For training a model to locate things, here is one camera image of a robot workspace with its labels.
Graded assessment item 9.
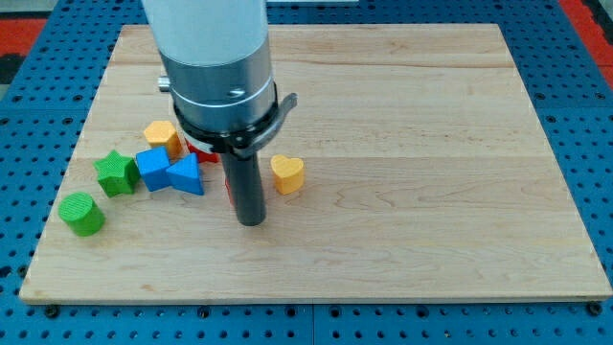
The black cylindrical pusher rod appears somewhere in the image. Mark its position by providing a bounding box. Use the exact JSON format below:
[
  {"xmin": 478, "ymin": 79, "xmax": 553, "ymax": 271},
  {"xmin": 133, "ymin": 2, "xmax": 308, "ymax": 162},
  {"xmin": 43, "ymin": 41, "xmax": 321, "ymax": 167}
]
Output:
[{"xmin": 221, "ymin": 153, "xmax": 266, "ymax": 226}]

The red circle block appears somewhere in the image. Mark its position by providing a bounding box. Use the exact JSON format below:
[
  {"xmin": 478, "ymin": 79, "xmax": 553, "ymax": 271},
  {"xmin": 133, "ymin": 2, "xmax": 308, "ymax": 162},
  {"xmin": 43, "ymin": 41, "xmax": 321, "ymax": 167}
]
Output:
[{"xmin": 186, "ymin": 141, "xmax": 220, "ymax": 164}]

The black clamp with lever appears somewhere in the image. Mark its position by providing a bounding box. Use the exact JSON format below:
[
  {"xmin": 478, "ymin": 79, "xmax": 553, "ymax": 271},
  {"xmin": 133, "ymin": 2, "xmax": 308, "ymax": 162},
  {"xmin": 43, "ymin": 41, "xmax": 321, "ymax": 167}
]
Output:
[{"xmin": 173, "ymin": 93, "xmax": 298, "ymax": 158}]

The yellow heart block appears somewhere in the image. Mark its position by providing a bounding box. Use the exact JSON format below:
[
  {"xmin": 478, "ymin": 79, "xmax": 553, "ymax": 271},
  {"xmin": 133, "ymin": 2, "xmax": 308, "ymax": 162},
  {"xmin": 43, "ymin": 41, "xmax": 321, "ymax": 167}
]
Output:
[{"xmin": 270, "ymin": 154, "xmax": 306, "ymax": 195}]

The blue triangle block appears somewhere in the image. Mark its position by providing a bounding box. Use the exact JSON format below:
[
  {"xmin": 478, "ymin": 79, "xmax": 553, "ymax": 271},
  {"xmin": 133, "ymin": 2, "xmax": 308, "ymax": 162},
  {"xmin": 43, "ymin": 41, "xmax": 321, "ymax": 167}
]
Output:
[{"xmin": 166, "ymin": 153, "xmax": 205, "ymax": 196}]

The green star block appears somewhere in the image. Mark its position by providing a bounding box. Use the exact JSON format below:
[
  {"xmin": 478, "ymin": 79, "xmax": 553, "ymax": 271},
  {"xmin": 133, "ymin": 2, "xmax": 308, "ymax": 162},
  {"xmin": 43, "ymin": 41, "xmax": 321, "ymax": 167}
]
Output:
[{"xmin": 93, "ymin": 150, "xmax": 140, "ymax": 197}]

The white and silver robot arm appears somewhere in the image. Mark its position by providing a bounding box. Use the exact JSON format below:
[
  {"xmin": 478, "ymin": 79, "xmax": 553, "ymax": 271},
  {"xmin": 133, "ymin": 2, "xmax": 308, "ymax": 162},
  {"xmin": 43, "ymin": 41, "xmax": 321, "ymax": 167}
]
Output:
[{"xmin": 143, "ymin": 0, "xmax": 295, "ymax": 226}]

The blue cube block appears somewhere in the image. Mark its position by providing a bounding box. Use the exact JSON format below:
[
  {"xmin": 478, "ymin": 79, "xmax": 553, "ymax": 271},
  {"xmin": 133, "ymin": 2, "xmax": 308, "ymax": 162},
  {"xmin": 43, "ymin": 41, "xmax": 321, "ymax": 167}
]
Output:
[{"xmin": 135, "ymin": 147, "xmax": 170, "ymax": 192}]

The green cylinder block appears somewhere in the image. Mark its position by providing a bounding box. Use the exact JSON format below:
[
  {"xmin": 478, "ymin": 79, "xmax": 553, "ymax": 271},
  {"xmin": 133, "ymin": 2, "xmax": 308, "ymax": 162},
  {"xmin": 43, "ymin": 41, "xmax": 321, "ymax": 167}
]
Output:
[{"xmin": 58, "ymin": 192, "xmax": 105, "ymax": 237}]

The wooden board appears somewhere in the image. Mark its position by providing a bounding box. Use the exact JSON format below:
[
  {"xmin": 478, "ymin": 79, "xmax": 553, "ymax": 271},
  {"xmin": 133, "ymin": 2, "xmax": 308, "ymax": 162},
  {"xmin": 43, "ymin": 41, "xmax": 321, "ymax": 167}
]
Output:
[{"xmin": 20, "ymin": 24, "xmax": 612, "ymax": 305}]

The yellow hexagon block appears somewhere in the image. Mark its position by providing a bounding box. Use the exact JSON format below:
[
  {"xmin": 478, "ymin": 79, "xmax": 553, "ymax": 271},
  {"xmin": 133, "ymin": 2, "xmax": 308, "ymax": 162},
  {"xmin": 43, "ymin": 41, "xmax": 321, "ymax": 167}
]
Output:
[{"xmin": 144, "ymin": 121, "xmax": 183, "ymax": 159}]

